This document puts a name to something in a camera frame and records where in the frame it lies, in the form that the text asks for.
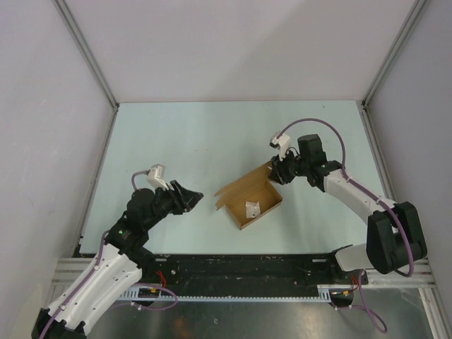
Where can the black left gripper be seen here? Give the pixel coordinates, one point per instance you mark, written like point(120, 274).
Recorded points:
point(186, 199)

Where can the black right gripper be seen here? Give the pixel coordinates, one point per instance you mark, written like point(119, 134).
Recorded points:
point(278, 171)

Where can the small white plastic piece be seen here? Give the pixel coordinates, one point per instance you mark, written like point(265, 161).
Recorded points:
point(253, 209)

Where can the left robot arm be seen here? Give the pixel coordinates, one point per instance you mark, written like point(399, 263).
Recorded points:
point(121, 261)

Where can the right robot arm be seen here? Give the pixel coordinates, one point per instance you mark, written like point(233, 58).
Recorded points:
point(394, 234)

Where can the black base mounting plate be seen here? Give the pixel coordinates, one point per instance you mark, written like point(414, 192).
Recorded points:
point(249, 276)

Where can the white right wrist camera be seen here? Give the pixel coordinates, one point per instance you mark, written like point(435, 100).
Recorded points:
point(281, 142)

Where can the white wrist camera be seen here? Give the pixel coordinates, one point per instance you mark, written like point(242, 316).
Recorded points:
point(281, 142)
point(155, 177)

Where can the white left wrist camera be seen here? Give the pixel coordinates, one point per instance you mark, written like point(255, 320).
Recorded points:
point(155, 177)

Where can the right aluminium corner post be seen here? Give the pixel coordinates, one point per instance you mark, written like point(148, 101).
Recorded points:
point(404, 33)

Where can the aluminium corner post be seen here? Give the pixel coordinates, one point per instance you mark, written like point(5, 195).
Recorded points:
point(78, 37)
point(404, 33)

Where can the left aluminium corner post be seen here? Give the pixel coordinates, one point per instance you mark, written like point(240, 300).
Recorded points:
point(78, 37)

